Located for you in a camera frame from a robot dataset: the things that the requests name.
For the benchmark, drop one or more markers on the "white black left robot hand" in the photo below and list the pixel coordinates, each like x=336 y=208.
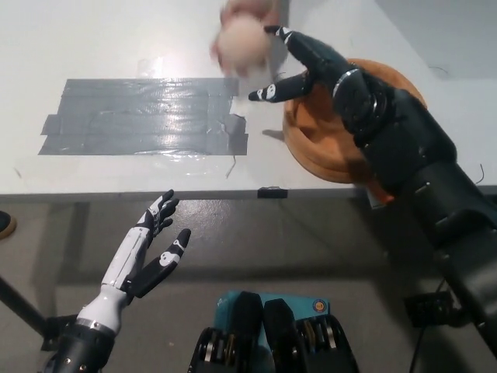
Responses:
x=124 y=264

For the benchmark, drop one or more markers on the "person hand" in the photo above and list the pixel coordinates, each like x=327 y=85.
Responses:
x=248 y=9

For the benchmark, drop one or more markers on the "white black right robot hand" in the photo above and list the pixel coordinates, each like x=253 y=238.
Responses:
x=318 y=66

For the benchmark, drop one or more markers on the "orange soft plush plate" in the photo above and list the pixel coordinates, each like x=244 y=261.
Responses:
x=310 y=147

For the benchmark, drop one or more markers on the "black teal robot torso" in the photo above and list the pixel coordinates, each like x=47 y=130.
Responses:
x=279 y=334

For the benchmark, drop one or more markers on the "clear tape sheet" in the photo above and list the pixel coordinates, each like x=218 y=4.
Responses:
x=155 y=165

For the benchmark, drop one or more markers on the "black stand with base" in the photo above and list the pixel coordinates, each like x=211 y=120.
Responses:
x=429 y=309
x=23 y=307

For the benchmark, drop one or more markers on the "round brown black object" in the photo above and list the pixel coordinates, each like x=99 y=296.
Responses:
x=5 y=227

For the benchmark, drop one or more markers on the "small black tape piece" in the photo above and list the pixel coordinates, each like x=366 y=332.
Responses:
x=272 y=192

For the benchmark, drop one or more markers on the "grey duct tape patch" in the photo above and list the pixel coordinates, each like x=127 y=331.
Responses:
x=128 y=128

